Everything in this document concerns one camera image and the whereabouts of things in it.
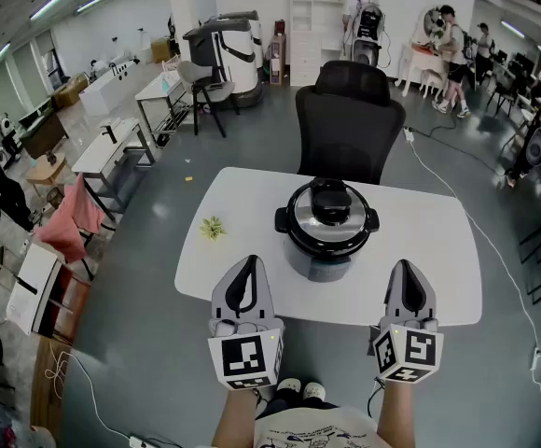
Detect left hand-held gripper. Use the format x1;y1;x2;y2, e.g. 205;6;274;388
207;255;285;391

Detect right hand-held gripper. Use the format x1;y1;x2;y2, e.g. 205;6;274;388
368;259;445;385

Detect black pressure cooker pot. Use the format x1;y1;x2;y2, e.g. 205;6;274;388
274;205;380;283

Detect pressure cooker lid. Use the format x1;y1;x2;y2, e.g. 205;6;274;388
286;177;370;254

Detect person's left forearm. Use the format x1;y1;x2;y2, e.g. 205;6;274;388
212;386;260;448

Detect person's right forearm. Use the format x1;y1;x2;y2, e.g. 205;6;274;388
375;379;414;443

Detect small green succulent plant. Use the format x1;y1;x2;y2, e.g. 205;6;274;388
199;216;228;242

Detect person's left white shoe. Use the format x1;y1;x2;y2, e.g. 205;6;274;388
277;378;303;399

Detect person's dark trousers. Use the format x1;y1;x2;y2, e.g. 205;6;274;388
256;397;341;414

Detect black mesh office chair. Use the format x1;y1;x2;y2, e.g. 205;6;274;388
295;60;407;186

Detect pink cloth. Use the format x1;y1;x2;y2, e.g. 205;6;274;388
35;173;108;263

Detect white table grey drawer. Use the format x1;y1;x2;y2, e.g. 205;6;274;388
72;118;158;214

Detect white cabinet brown drawers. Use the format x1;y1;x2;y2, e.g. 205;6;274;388
7;243;92;344

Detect grey chair black legs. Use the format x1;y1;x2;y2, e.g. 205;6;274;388
176;60;242;138

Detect wooden floor board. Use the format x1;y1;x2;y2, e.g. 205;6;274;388
32;333;74;438

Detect white vanity table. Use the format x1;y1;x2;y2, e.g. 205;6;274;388
398;6;451;97

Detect tall wooden display box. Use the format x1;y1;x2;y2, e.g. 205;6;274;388
269;20;288;87

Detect white and black service robot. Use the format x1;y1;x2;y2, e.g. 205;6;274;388
182;10;265;109

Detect long white counter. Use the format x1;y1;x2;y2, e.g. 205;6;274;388
78;58;141;116

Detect cardboard box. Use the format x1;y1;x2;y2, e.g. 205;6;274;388
150;37;173;64
50;73;90;109

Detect white shelf cabinet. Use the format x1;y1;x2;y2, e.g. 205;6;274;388
288;0;346;88

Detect brown wooden desk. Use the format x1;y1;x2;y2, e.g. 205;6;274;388
18;105;69;161

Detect grey backpack rig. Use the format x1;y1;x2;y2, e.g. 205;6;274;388
352;3;387;68

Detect pile of plastic bags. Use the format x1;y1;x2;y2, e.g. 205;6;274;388
0;397;57;448

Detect left hand-held gripper cable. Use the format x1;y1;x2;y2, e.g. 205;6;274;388
250;387;271;414

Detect hand-held gripper cable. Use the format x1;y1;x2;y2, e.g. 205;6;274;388
250;387;271;414
367;374;387;420

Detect right hand-held gripper cable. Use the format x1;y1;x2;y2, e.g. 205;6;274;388
367;374;387;420

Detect black floor cable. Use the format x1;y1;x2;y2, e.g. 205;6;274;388
409;109;507;176

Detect white cable with tangle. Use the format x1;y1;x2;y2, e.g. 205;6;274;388
49;350;134;438

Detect white table wire shelf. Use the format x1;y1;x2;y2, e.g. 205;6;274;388
134;70;192;147

